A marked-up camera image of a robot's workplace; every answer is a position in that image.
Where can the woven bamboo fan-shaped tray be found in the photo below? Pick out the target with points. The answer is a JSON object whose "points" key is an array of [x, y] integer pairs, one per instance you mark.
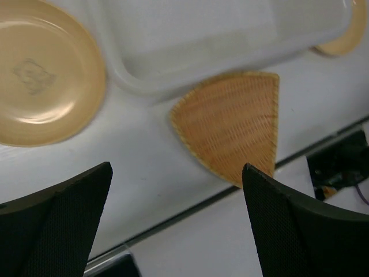
{"points": [[230, 120]]}

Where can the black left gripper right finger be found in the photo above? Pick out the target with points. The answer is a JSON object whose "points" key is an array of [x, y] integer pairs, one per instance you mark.
{"points": [[297, 235]]}

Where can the beige plate with bear print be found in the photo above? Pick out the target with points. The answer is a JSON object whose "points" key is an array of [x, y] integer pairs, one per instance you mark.
{"points": [[351, 38]]}

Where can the translucent white plastic bin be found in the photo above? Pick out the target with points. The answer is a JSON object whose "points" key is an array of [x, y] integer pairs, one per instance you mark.
{"points": [[155, 47]]}

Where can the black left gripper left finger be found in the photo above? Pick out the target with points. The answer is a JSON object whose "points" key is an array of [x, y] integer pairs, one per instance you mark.
{"points": [[51, 232]]}

